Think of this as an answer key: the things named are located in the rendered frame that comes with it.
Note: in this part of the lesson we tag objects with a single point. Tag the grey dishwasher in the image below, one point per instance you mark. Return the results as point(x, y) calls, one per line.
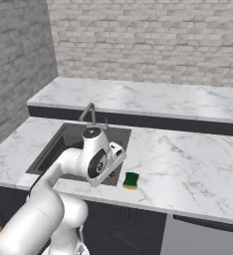
point(194, 240)

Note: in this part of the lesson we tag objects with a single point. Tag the dark cupboard front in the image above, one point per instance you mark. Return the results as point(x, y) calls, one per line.
point(125, 229)

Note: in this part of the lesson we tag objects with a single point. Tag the green and yellow sponge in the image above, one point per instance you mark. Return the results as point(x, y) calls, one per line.
point(131, 179)

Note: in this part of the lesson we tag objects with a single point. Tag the dark grey sink basin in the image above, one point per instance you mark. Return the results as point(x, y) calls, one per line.
point(68, 136)

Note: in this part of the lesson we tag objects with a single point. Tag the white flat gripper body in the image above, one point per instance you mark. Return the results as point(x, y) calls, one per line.
point(112, 166)

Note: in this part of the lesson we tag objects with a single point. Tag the grey metal tap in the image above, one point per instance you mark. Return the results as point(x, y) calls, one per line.
point(91, 109)

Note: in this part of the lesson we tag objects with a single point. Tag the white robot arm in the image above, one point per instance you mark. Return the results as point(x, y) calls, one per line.
point(45, 212)

